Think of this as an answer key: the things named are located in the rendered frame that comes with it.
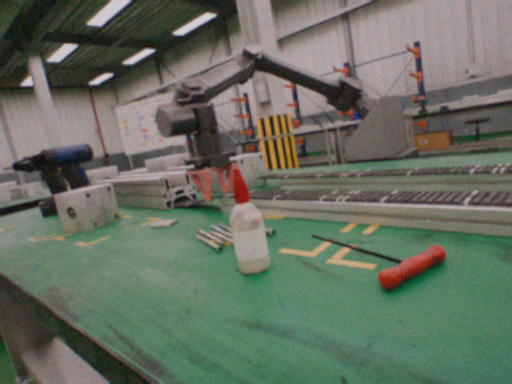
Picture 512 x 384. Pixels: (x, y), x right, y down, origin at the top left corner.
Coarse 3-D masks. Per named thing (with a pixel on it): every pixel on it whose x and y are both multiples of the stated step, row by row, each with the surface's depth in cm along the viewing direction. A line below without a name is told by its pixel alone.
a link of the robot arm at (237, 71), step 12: (252, 48) 100; (240, 60) 98; (252, 60) 99; (216, 72) 86; (228, 72) 89; (240, 72) 93; (180, 84) 72; (204, 84) 77; (216, 84) 82; (228, 84) 88; (240, 84) 105; (180, 96) 72; (204, 96) 77; (216, 96) 85
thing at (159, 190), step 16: (128, 176) 118; (144, 176) 107; (160, 176) 99; (176, 176) 92; (128, 192) 101; (144, 192) 92; (160, 192) 85; (176, 192) 92; (192, 192) 90; (160, 208) 87
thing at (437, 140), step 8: (416, 136) 502; (424, 136) 495; (432, 136) 488; (440, 136) 482; (448, 136) 476; (416, 144) 505; (424, 144) 498; (432, 144) 491; (440, 144) 484; (448, 144) 478
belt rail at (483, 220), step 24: (288, 216) 58; (312, 216) 54; (336, 216) 50; (360, 216) 47; (384, 216) 45; (408, 216) 43; (432, 216) 40; (456, 216) 38; (480, 216) 36; (504, 216) 34
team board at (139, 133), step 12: (156, 96) 624; (168, 96) 615; (120, 108) 661; (132, 108) 650; (144, 108) 640; (156, 108) 630; (120, 120) 667; (132, 120) 657; (144, 120) 646; (132, 132) 663; (144, 132) 652; (156, 132) 642; (132, 144) 670; (144, 144) 659; (156, 144) 648; (168, 144) 638; (180, 144) 628; (132, 168) 687
